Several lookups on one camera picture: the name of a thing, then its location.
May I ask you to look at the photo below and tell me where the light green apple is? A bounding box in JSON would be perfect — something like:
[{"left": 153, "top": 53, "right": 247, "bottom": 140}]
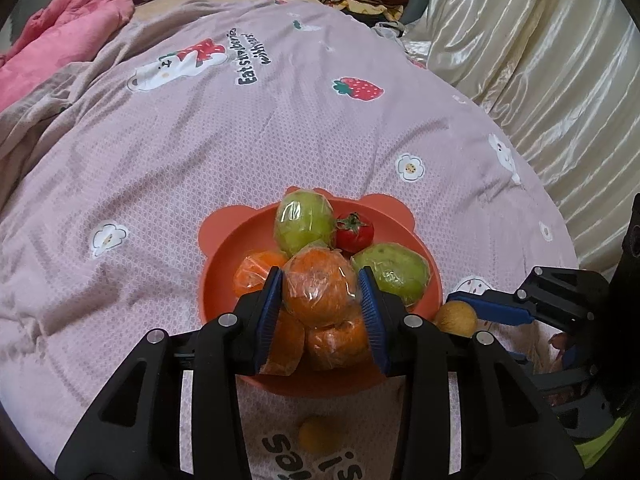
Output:
[{"left": 274, "top": 187, "right": 337, "bottom": 257}]

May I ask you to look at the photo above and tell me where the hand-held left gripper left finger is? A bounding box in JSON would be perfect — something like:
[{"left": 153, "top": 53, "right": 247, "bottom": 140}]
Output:
[{"left": 54, "top": 266, "right": 283, "bottom": 480}]

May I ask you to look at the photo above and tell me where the pink strawberry print quilt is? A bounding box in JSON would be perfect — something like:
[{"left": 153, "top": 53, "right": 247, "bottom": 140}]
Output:
[{"left": 0, "top": 0, "right": 581, "bottom": 480}]

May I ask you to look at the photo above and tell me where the pink blanket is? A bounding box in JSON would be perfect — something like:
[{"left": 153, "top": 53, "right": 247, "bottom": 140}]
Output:
[{"left": 0, "top": 0, "right": 136, "bottom": 113}]

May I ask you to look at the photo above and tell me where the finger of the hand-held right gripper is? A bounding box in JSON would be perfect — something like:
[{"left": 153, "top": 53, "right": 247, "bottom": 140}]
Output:
[
  {"left": 446, "top": 266, "right": 613, "bottom": 333},
  {"left": 510, "top": 352, "right": 606, "bottom": 398}
]

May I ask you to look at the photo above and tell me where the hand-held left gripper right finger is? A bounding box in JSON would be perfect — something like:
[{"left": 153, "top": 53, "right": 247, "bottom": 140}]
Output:
[{"left": 356, "top": 266, "right": 586, "bottom": 480}]

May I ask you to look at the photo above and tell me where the cream satin curtain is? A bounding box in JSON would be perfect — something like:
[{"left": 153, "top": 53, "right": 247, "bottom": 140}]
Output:
[{"left": 400, "top": 0, "right": 640, "bottom": 281}]

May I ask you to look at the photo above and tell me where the peeled wrapped orange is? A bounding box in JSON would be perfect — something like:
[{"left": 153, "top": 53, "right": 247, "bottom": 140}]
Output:
[{"left": 232, "top": 251, "right": 288, "bottom": 298}]

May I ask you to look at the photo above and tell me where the large orange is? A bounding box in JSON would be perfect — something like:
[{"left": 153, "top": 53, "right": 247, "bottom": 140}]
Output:
[{"left": 281, "top": 247, "right": 360, "bottom": 328}]

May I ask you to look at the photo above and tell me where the brown longan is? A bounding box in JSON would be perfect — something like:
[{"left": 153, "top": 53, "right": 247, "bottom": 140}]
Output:
[
  {"left": 298, "top": 416, "right": 343, "bottom": 456},
  {"left": 434, "top": 300, "right": 478, "bottom": 338}
]

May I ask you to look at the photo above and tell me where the orange eared plate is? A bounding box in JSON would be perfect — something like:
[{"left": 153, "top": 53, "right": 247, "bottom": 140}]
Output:
[{"left": 198, "top": 191, "right": 443, "bottom": 399}]

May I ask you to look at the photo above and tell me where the red tomato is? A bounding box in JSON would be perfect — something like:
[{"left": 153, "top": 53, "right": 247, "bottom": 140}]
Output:
[{"left": 334, "top": 212, "right": 375, "bottom": 253}]

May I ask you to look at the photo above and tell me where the mottled green wrapped apple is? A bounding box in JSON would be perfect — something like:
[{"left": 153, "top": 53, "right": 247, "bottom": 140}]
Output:
[{"left": 350, "top": 242, "right": 432, "bottom": 307}]

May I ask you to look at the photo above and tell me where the green pomelo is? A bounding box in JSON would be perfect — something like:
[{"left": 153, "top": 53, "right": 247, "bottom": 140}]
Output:
[{"left": 572, "top": 427, "right": 628, "bottom": 463}]

